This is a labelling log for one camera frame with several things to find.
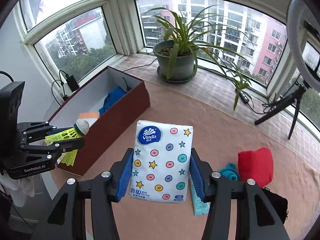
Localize light teal tube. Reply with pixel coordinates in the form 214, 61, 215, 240
189, 176, 210, 216

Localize Vinda patterned tissue pack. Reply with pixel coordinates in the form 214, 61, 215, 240
129, 120, 193, 203

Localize black power cable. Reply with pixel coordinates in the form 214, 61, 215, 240
51, 58, 273, 116

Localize grey flower pot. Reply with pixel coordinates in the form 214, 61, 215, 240
153, 40, 196, 84

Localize blue towel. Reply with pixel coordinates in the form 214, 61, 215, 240
99, 86, 126, 116

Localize dark red storage box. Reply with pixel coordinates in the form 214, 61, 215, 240
49, 67, 150, 176

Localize green potted plant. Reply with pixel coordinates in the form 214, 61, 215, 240
144, 7, 251, 109

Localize red cloth pouch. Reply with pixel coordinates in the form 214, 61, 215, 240
238, 147, 274, 187

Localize teal silicone funnel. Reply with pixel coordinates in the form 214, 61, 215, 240
219, 163, 240, 181

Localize black inline cable remote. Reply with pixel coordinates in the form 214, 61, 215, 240
239, 91, 249, 104

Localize yellow green shuttlecock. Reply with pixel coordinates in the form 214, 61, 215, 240
44, 119, 90, 167

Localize orange white tissue pack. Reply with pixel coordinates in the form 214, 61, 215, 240
78, 112, 100, 127

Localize black power adapter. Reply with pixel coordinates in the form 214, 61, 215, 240
66, 75, 79, 92

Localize white ring light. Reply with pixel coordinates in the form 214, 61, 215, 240
287, 0, 319, 92

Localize black tripod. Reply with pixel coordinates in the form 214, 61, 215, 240
254, 81, 311, 140

